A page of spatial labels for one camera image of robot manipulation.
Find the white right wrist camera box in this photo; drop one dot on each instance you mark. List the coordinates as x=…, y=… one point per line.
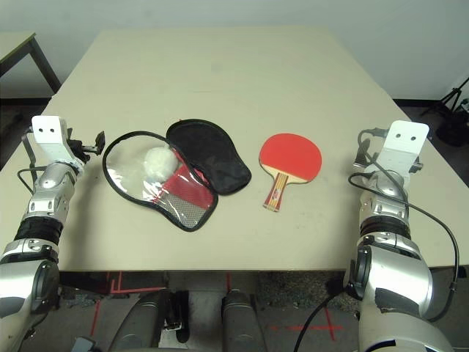
x=401, y=150

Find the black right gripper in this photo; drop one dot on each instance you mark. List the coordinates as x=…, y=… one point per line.
x=416, y=165

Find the beige side table black frame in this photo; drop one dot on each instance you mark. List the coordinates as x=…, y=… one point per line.
x=16, y=45

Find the black bag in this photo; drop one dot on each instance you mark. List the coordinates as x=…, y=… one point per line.
x=455, y=131

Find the grey robot right leg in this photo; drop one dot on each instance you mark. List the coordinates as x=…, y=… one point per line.
x=240, y=322

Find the black tripod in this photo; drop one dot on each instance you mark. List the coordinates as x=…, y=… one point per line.
x=453, y=96

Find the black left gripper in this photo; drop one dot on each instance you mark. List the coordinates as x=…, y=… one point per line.
x=81, y=148

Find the red ping-pong paddle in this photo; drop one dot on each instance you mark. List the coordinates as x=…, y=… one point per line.
x=291, y=154

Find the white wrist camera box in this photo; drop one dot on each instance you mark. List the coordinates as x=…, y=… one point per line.
x=401, y=150
x=49, y=143

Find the fluffy pompom zipper charm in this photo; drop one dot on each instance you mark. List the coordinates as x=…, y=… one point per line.
x=160, y=164

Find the grey robot leg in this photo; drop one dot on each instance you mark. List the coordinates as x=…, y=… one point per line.
x=240, y=322
x=139, y=322

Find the grey robot left leg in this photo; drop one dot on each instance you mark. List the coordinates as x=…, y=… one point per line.
x=139, y=322

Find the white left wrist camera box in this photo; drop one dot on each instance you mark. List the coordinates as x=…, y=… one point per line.
x=49, y=143

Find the small grey box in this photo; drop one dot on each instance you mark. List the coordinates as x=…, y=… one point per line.
x=82, y=345

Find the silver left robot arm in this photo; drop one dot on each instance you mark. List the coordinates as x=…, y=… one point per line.
x=40, y=205

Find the red black paddle case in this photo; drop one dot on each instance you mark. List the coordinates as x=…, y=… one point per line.
x=216, y=161

